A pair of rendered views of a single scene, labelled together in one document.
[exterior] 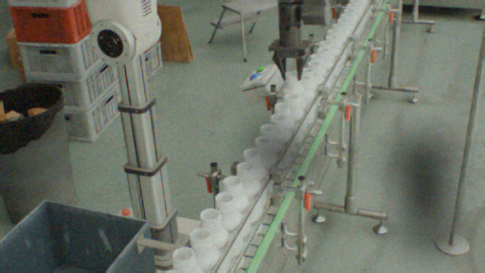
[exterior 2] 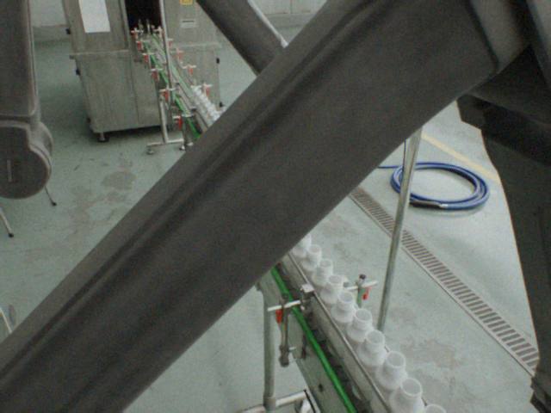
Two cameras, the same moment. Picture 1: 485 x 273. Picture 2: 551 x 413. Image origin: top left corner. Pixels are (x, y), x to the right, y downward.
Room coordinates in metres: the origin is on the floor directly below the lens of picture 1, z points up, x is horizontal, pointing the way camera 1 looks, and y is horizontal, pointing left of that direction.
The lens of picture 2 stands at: (1.42, 0.27, 1.83)
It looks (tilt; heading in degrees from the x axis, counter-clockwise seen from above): 32 degrees down; 318
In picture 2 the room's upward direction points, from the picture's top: straight up
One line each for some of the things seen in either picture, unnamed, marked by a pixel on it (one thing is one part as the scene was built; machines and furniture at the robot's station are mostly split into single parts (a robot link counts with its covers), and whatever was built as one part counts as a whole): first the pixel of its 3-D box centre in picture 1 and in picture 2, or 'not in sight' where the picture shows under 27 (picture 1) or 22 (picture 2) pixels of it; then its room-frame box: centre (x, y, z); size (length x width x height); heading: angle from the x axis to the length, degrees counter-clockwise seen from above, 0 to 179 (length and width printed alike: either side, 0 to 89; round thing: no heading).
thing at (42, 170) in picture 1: (30, 157); not in sight; (2.59, 1.09, 0.32); 0.45 x 0.45 x 0.64
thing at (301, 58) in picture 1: (294, 63); not in sight; (1.41, -0.14, 1.23); 0.07 x 0.07 x 0.09; 68
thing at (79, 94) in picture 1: (78, 75); not in sight; (3.63, 1.06, 0.33); 0.61 x 0.41 x 0.22; 165
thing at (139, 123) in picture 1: (143, 150); not in sight; (1.88, 0.36, 0.74); 0.11 x 0.11 x 0.40; 68
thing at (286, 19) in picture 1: (292, 13); not in sight; (1.42, -0.14, 1.37); 0.07 x 0.06 x 0.07; 67
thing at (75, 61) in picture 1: (72, 44); not in sight; (3.63, 1.06, 0.55); 0.61 x 0.41 x 0.22; 165
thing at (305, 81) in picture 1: (303, 105); not in sight; (1.47, -0.18, 1.09); 0.06 x 0.06 x 0.17
